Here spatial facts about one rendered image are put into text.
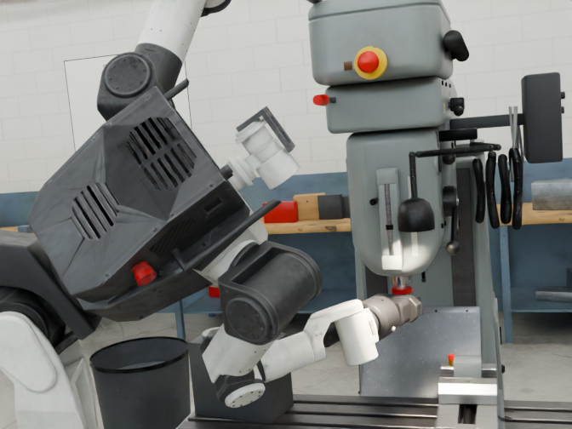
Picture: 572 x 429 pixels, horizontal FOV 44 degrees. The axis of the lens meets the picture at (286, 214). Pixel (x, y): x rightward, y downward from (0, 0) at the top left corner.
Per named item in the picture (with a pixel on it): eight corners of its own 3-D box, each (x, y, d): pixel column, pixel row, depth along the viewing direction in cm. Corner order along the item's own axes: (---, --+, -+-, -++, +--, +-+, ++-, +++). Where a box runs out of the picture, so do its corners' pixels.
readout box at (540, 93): (568, 161, 166) (565, 71, 163) (527, 163, 168) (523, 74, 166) (560, 155, 185) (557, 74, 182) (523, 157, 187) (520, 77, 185)
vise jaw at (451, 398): (498, 405, 150) (497, 387, 150) (438, 403, 154) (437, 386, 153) (497, 394, 156) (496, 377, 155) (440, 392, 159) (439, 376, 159)
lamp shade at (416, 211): (402, 233, 135) (400, 201, 135) (394, 227, 143) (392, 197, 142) (439, 230, 136) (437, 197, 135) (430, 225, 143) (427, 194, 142)
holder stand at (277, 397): (271, 426, 167) (264, 344, 164) (194, 414, 177) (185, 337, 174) (294, 405, 177) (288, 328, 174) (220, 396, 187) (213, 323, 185)
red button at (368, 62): (379, 71, 128) (377, 49, 128) (357, 74, 130) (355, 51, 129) (381, 72, 132) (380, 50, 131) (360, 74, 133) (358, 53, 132)
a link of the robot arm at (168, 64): (124, 30, 125) (97, 97, 121) (172, 39, 123) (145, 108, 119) (143, 65, 136) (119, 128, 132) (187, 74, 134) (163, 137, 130)
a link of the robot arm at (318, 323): (365, 298, 141) (303, 320, 137) (379, 341, 140) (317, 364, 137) (353, 298, 147) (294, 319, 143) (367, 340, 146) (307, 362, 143)
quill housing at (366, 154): (444, 278, 149) (436, 125, 145) (349, 280, 155) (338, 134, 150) (449, 259, 167) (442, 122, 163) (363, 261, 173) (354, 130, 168)
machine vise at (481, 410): (506, 464, 140) (504, 411, 138) (430, 460, 144) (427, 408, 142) (503, 394, 173) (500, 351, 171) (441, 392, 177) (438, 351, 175)
